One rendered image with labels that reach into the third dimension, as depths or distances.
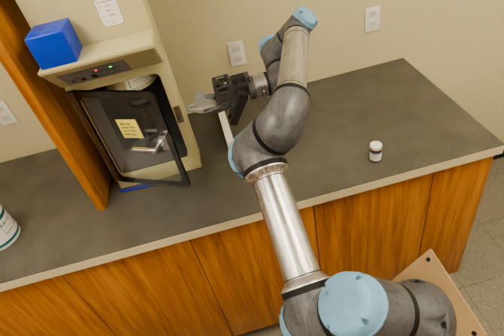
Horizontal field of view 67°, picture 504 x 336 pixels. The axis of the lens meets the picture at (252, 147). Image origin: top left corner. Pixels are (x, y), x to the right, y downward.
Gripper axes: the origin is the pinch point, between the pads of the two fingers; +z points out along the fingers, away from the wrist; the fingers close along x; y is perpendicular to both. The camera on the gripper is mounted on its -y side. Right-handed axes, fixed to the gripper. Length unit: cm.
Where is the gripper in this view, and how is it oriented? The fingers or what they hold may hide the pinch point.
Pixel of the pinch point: (191, 110)
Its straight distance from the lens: 121.0
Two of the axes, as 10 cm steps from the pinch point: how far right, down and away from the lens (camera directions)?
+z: -9.6, 2.7, -0.6
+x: 2.2, 6.1, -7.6
